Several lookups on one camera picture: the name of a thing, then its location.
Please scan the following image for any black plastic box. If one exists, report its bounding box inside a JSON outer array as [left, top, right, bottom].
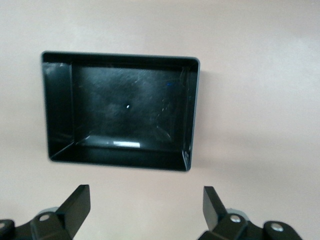
[[40, 50, 202, 173]]

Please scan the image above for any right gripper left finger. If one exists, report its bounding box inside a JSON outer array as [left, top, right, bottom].
[[0, 184, 91, 240]]

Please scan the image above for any brown table cover sheet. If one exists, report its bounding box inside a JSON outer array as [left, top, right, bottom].
[[0, 0, 320, 240]]

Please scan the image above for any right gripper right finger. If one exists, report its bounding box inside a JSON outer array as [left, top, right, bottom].
[[197, 185, 302, 240]]

